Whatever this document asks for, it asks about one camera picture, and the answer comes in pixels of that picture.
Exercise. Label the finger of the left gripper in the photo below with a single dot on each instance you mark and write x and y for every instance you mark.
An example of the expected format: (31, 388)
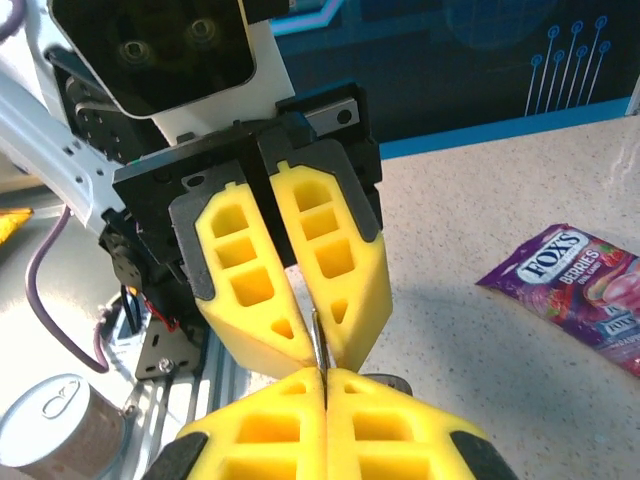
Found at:
(370, 280)
(225, 320)

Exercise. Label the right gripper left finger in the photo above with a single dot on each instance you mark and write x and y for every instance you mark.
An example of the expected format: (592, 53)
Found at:
(280, 400)

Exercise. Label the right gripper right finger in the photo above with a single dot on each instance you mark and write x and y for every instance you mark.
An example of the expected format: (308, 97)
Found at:
(430, 415)

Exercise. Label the silver key with black tag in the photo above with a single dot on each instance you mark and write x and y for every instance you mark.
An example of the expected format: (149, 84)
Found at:
(320, 345)

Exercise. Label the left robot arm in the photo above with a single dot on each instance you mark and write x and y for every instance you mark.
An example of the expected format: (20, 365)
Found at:
(50, 145)

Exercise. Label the yellow flat object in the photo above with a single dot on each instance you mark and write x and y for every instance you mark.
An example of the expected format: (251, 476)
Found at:
(10, 225)

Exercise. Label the purple candy bag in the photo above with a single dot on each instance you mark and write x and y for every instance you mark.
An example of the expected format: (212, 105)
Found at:
(575, 280)

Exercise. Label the silver tin can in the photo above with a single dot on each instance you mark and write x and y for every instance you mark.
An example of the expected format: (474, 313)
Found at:
(55, 430)

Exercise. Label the aluminium front rail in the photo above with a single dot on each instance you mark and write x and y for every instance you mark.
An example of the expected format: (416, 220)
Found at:
(215, 380)

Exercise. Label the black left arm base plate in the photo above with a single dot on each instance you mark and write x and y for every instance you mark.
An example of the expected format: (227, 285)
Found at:
(160, 350)

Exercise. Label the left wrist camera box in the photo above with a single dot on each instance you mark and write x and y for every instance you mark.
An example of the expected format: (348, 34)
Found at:
(160, 50)

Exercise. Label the aluminium frame post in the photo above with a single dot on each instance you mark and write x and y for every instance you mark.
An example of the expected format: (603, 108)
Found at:
(636, 97)

